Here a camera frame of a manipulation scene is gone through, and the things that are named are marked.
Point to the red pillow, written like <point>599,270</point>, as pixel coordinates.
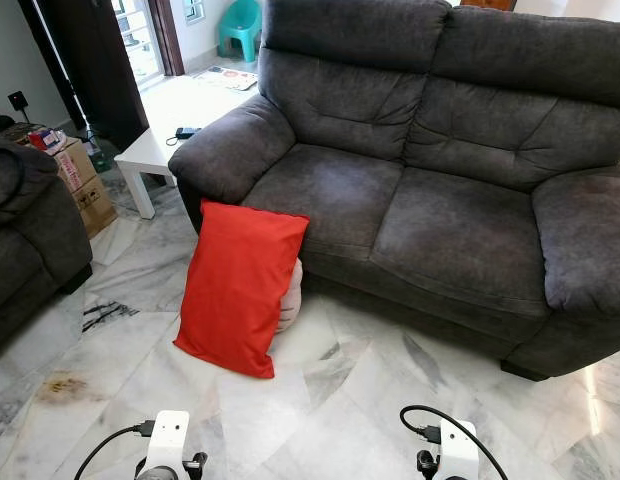
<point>235,290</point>

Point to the pink cat-face pillow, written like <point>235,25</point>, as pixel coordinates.
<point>290,300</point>

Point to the grey two-seat fabric sofa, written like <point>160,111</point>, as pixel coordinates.
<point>440,200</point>

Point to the printed floor mat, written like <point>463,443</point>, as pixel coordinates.
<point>228,77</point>

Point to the cardboard box with black symbols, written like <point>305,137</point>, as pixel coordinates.
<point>96,208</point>

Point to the dark grey armchair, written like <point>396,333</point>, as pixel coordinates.
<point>30,240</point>

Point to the cardboard box with red tape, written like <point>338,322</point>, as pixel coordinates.
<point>74,165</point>

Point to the black charger device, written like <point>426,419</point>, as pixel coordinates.
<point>188,132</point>

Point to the white side table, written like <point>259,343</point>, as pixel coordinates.
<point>180,112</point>

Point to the small red packet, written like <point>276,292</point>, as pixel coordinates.
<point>45,138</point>

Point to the dark brown door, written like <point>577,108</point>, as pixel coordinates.
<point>95,60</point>

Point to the teal plastic chair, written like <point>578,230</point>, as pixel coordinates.
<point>240,30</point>

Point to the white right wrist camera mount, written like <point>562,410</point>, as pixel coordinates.
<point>458,450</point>

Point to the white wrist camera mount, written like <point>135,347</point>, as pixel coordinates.
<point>458,450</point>
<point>167,438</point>

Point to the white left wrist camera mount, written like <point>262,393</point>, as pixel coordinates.
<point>167,438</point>

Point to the black wall plug adapter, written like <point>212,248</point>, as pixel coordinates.
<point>18,101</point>

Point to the brown wooden door frame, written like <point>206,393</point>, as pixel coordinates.
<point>168,35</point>

